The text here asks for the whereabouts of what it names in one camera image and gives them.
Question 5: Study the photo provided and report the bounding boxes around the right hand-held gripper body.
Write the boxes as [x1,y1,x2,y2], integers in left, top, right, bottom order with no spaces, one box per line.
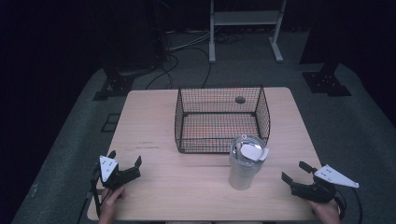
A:
[290,164,361,204]

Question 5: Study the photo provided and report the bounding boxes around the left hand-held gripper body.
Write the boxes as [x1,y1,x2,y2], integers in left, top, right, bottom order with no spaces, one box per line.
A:
[98,155,142,190]

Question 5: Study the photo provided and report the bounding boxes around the silver steel tumbler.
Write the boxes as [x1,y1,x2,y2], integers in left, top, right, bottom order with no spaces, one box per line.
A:
[228,133,270,191]

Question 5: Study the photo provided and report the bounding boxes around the black wire basket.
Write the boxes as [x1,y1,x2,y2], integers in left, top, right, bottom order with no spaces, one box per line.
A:
[174,85,272,155]

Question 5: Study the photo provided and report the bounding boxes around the person's right hand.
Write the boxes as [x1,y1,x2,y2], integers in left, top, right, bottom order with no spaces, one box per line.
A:
[305,198,342,224]

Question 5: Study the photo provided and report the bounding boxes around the person's left hand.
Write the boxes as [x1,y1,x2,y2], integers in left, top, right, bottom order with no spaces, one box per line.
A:
[98,185,126,224]

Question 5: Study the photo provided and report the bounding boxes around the white crumpled paper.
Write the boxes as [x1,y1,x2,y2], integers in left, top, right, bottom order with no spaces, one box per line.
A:
[240,142,270,162]

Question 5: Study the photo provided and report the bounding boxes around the black stand base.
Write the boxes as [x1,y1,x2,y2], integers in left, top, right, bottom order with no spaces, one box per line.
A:
[301,70,353,97]
[92,72,136,102]

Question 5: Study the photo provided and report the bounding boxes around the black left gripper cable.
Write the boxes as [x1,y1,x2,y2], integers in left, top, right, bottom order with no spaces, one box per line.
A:
[90,166,105,218]

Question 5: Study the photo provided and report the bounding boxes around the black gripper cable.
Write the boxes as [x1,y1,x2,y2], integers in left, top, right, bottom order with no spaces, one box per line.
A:
[90,166,105,218]
[333,187,364,224]

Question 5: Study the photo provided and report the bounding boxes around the black square floor frame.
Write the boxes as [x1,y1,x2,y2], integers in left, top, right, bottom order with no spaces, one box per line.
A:
[100,112,121,133]

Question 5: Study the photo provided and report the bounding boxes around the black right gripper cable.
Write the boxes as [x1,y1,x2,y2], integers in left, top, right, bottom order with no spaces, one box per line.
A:
[333,187,364,224]

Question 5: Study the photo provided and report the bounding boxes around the black floor cable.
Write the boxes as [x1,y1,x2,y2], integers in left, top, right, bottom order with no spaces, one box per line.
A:
[144,46,213,91]

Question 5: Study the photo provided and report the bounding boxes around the light grey floor cables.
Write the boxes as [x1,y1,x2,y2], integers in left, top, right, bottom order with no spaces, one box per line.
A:
[166,29,216,53]

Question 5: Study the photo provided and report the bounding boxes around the white metal stand frame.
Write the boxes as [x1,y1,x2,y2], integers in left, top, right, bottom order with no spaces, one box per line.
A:
[208,0,288,64]

